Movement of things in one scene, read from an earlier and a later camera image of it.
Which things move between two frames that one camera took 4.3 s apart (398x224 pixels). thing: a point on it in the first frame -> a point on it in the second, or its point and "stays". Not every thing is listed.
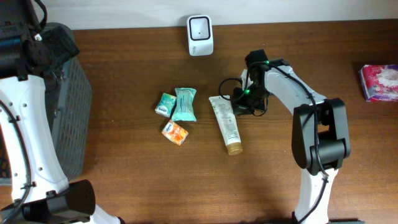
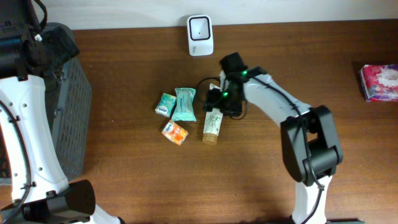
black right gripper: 240,106 -> 212,96
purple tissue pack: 379,82 stays
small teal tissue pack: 166,104 stays
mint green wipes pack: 184,110 stays
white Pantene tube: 227,122 -> 212,122
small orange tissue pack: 175,132 stays
